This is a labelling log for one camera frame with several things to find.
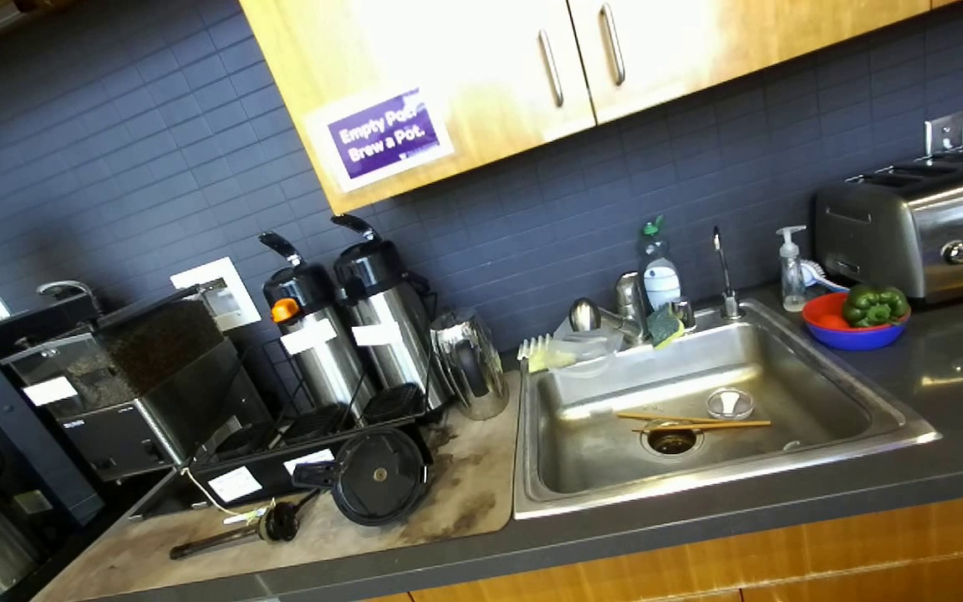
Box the dish soap bottle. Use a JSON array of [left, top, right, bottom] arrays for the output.
[[639, 213, 684, 316]]

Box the wooden cabinet door with sign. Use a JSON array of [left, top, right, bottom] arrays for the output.
[[236, 0, 598, 218]]

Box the chrome faucet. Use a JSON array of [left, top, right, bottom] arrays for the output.
[[709, 226, 743, 328]]

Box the black coffee machine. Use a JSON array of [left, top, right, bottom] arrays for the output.
[[0, 292, 189, 602]]

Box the wooden chopstick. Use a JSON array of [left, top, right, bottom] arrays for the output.
[[612, 411, 776, 428], [626, 417, 773, 434]]

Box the stainless steel toaster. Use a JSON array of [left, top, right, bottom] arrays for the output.
[[810, 149, 963, 313]]

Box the chrome sink handle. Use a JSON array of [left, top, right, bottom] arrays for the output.
[[612, 272, 645, 328]]

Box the chrome round sink cap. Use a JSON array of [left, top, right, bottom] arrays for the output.
[[565, 297, 609, 339]]

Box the black box appliance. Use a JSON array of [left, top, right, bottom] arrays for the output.
[[92, 284, 276, 450]]

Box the dark green scrub sponge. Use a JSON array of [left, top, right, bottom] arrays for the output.
[[645, 302, 696, 349]]

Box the round black lid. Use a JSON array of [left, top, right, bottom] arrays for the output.
[[328, 425, 438, 528]]

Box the silver wall outlet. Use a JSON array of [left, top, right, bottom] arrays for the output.
[[921, 106, 963, 161]]

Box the steel airpot with orange tag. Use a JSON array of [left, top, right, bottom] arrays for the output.
[[256, 231, 374, 421]]

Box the metal sink strainer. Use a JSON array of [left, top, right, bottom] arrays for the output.
[[701, 385, 758, 425]]

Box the clear hand soap dispenser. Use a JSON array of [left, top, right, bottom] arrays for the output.
[[776, 226, 812, 319]]

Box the small plain wooden cabinet door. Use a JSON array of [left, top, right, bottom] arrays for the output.
[[565, 0, 936, 126]]

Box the black coffee scoop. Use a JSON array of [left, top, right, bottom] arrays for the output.
[[168, 490, 323, 566]]

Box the blue bowl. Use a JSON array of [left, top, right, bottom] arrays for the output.
[[800, 288, 911, 355]]

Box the shiny metal pitcher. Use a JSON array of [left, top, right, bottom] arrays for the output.
[[427, 307, 511, 425]]

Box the wooden lower cabinet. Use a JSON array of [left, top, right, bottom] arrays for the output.
[[369, 490, 963, 602]]

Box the pale yellow sponge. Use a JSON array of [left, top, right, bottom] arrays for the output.
[[513, 333, 579, 379]]

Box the purple white sign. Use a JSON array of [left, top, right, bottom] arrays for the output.
[[312, 84, 457, 194]]

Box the black airpot rack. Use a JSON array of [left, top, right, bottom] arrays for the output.
[[176, 379, 445, 512]]

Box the stainless steel sink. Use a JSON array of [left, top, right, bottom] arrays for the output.
[[511, 295, 944, 525]]

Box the stained beige counter mat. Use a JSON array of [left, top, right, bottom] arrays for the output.
[[34, 372, 526, 602]]

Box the silver cabinet handle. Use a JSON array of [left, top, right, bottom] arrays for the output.
[[536, 28, 569, 111], [594, 4, 628, 91]]

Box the white wall outlet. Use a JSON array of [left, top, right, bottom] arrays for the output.
[[168, 256, 263, 336]]

